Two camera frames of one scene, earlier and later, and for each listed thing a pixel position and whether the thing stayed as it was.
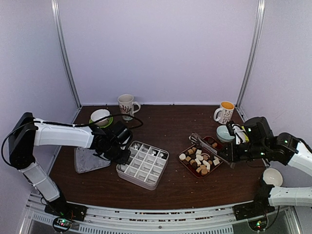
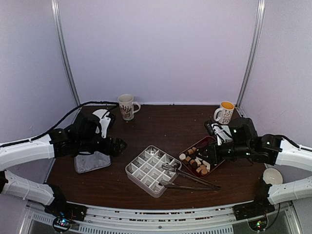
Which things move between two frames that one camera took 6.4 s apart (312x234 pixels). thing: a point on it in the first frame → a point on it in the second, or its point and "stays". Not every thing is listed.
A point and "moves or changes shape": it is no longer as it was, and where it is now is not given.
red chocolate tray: x=201 y=161 stays
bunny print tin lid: x=85 y=161 stays
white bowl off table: x=273 y=176 stays
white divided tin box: x=146 y=165 moves or changes shape
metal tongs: x=194 y=139 → x=212 y=186
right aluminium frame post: x=258 y=27 stays
